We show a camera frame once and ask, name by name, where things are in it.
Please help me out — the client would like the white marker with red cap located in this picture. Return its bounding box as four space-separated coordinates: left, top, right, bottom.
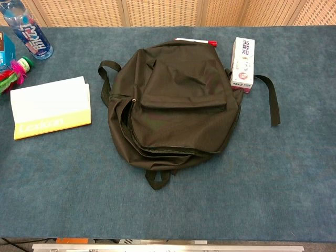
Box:
174 37 218 48

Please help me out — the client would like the pink green feather shuttlecock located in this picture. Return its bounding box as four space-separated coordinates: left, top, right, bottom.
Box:
0 56 34 95

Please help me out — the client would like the woven rattan folding screen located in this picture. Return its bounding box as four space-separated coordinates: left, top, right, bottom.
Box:
0 0 336 28

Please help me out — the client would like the white toothpaste box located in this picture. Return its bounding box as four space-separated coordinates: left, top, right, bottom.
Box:
229 37 256 94

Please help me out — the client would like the white and yellow book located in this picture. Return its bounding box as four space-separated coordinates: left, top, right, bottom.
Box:
9 76 92 141

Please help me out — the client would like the orange panel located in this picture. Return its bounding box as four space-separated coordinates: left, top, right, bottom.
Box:
55 238 89 245

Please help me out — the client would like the black fabric backpack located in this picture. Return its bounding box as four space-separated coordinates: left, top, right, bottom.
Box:
97 39 281 191

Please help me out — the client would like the black floor cable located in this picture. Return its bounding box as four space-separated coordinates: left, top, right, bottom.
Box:
0 237 56 252

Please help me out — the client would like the teal cardboard box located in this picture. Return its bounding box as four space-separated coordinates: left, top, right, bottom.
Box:
0 31 16 74

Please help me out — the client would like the aluminium profile rail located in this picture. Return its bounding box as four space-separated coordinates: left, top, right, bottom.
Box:
31 243 305 252

